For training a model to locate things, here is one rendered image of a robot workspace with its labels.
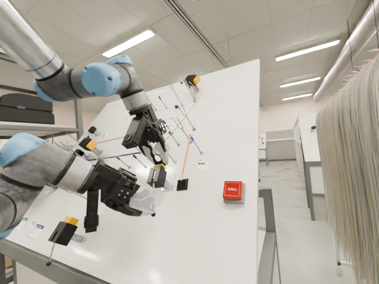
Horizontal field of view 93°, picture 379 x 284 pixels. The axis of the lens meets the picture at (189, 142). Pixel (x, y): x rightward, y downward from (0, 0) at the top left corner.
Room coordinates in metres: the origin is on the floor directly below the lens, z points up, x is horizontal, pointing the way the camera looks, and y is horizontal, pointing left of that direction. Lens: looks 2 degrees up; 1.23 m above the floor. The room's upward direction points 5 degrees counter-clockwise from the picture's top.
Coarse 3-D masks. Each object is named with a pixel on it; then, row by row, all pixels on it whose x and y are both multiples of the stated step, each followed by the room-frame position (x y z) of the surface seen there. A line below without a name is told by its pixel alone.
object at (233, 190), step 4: (224, 184) 0.51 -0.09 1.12; (228, 184) 0.50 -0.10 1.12; (232, 184) 0.50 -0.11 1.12; (236, 184) 0.49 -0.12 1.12; (240, 184) 0.49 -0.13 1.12; (224, 188) 0.50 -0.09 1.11; (228, 188) 0.50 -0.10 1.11; (232, 188) 0.49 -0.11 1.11; (236, 188) 0.49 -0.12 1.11; (240, 188) 0.48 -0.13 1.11; (224, 192) 0.49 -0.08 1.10; (228, 192) 0.49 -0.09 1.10; (232, 192) 0.49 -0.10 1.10; (236, 192) 0.48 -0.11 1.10; (240, 192) 0.48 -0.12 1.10; (224, 196) 0.49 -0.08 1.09; (228, 196) 0.48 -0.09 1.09; (232, 196) 0.48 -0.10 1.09; (236, 196) 0.47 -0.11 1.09; (240, 196) 0.47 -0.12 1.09
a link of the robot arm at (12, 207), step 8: (0, 192) 0.29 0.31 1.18; (0, 200) 0.27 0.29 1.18; (8, 200) 0.29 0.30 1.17; (0, 208) 0.26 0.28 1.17; (8, 208) 0.28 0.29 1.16; (16, 208) 0.30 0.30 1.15; (0, 216) 0.25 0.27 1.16; (8, 216) 0.27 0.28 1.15; (0, 224) 0.25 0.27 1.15; (8, 224) 0.28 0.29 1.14; (0, 232) 0.26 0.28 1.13
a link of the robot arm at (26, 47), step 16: (0, 0) 0.30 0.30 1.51; (0, 16) 0.30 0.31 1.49; (16, 16) 0.32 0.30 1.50; (0, 32) 0.32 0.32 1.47; (16, 32) 0.33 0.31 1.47; (32, 32) 0.35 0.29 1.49; (16, 48) 0.34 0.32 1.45; (32, 48) 0.36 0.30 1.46; (48, 48) 0.38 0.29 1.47; (32, 64) 0.37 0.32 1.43; (48, 64) 0.39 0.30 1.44; (64, 64) 0.43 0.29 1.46; (48, 80) 0.41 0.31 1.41; (64, 80) 0.42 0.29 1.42; (48, 96) 0.44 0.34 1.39; (64, 96) 0.45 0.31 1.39; (80, 96) 0.45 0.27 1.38
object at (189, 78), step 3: (189, 75) 0.92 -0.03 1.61; (192, 75) 0.91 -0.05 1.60; (195, 75) 0.89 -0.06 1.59; (186, 78) 0.91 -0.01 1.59; (189, 78) 0.89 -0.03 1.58; (192, 78) 0.88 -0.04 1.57; (189, 81) 0.90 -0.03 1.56; (192, 81) 0.89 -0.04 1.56; (186, 84) 0.93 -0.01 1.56; (189, 84) 0.91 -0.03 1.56; (192, 84) 0.90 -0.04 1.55; (192, 87) 0.94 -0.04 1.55; (195, 90) 0.95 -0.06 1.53; (198, 90) 0.96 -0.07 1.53; (195, 93) 0.95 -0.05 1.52
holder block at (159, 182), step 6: (156, 168) 0.59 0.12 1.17; (162, 168) 0.59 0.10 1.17; (150, 174) 0.58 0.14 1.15; (156, 174) 0.57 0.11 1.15; (162, 174) 0.59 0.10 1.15; (150, 180) 0.57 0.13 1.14; (156, 180) 0.55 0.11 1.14; (162, 180) 0.58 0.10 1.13; (156, 186) 0.58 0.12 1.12; (162, 186) 0.57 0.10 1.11
